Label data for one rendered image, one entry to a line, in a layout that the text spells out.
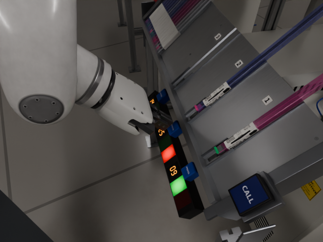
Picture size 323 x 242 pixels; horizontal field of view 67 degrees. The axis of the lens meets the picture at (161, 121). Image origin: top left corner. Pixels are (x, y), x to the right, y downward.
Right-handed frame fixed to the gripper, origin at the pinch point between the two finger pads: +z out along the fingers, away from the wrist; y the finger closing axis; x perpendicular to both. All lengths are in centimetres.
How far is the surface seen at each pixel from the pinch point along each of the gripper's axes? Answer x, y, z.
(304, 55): 35, -29, 49
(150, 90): -18, -49, 29
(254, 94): 17.3, 5.1, 4.9
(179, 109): 3.4, -2.1, 2.9
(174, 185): -5.5, 10.8, 5.8
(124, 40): -47, -166, 56
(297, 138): 18.5, 16.3, 4.9
